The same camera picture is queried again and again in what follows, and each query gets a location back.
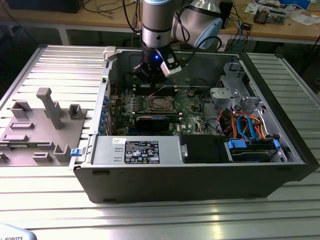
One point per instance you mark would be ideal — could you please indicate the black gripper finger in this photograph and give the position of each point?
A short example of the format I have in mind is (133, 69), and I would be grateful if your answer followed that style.
(161, 78)
(143, 72)

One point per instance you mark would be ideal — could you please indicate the thin metal locking lever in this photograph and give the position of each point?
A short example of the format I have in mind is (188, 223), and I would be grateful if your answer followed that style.
(157, 91)

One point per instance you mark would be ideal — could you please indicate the silver CPU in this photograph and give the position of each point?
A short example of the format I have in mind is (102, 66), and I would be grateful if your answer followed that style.
(160, 102)

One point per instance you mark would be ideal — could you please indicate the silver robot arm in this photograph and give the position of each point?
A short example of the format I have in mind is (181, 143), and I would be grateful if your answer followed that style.
(157, 25)

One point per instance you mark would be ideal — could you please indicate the CPU socket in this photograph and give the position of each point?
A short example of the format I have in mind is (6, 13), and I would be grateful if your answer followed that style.
(150, 109)

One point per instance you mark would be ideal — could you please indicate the round coin cell battery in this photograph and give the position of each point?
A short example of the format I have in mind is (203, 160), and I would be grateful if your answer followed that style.
(190, 93)

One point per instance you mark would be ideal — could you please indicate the grey case latch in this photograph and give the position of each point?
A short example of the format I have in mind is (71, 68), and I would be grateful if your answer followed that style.
(110, 52)

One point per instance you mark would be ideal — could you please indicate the black graphics card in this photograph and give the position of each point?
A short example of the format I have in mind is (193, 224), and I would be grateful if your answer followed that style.
(152, 122)

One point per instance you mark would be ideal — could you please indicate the green motherboard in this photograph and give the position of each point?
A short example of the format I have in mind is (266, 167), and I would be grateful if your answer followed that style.
(190, 117)

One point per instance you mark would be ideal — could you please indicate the grey metal drive cage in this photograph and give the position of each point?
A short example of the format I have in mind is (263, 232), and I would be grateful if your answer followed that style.
(222, 93)

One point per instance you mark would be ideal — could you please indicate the black plastic shroud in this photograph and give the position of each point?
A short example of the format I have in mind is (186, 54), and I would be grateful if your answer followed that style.
(202, 148)

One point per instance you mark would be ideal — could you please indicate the grey power supply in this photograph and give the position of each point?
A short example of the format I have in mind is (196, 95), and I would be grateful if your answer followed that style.
(107, 150)

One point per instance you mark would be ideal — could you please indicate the wooden workbench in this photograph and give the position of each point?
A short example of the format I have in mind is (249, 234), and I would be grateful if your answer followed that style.
(75, 20)

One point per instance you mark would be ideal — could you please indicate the black upright box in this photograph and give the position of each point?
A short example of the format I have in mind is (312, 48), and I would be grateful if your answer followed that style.
(228, 15)

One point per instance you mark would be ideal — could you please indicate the black power adapter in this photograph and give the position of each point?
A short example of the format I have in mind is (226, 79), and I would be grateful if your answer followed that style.
(247, 25)

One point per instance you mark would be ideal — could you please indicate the hard disk in blue carrier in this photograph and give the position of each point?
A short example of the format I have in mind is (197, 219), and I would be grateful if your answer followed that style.
(238, 145)

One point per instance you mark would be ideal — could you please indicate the blue plastic tab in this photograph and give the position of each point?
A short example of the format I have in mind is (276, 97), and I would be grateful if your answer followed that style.
(76, 152)

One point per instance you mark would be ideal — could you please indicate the black PC case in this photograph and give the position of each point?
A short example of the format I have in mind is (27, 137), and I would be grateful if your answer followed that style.
(175, 185)

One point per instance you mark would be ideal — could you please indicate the metal heat sink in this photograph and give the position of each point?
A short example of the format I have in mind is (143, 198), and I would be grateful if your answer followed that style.
(261, 16)

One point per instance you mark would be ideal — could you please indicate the black flat device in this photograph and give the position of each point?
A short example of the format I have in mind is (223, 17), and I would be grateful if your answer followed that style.
(45, 5)

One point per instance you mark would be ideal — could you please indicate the grey parts rack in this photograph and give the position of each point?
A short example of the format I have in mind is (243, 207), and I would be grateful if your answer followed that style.
(37, 140)

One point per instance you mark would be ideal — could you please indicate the grey metal part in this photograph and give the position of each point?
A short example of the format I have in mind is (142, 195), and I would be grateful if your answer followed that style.
(277, 16)

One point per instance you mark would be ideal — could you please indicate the blue box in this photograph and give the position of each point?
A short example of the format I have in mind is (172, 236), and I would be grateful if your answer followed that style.
(295, 2)

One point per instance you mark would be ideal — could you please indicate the white paper sheets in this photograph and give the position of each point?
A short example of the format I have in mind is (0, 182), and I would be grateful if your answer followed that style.
(303, 18)

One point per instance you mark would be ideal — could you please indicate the pale blue teach pendant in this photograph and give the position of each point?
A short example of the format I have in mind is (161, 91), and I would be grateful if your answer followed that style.
(15, 232)

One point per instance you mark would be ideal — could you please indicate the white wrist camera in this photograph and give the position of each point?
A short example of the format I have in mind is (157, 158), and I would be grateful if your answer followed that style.
(170, 71)

